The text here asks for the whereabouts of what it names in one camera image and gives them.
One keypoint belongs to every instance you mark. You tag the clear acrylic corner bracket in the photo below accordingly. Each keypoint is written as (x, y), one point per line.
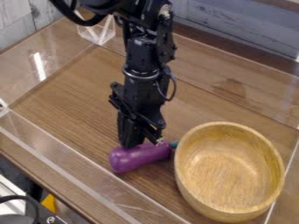
(100, 33)

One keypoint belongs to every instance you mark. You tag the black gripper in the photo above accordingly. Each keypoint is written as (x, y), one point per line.
(140, 99)

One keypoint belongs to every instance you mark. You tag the purple toy eggplant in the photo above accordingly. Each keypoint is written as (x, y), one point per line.
(126, 160)

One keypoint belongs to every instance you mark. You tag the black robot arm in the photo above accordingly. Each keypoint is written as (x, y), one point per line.
(148, 24)

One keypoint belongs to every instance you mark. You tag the brown wooden bowl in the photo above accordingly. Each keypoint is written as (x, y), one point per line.
(230, 171)

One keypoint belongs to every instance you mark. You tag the clear acrylic tray wall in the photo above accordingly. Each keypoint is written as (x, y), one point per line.
(58, 124)

